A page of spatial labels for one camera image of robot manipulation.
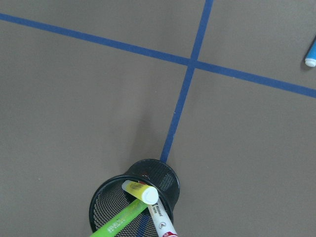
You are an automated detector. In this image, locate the red whiteboard marker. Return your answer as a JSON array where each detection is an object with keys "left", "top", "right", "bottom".
[{"left": 148, "top": 199, "right": 179, "bottom": 237}]

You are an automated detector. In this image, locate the blue highlighter pen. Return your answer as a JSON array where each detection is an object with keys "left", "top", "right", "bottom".
[{"left": 304, "top": 39, "right": 316, "bottom": 67}]

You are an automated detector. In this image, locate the black mesh pen cup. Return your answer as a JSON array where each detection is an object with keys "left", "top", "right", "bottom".
[{"left": 89, "top": 159, "right": 180, "bottom": 237}]

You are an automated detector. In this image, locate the green highlighter pen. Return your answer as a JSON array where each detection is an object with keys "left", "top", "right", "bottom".
[{"left": 91, "top": 199, "right": 147, "bottom": 237}]

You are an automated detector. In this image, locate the brown table mat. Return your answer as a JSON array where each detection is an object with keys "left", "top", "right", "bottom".
[{"left": 0, "top": 0, "right": 316, "bottom": 237}]

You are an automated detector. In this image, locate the yellow highlighter pen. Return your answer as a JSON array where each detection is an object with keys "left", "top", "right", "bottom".
[{"left": 121, "top": 180, "right": 158, "bottom": 205}]

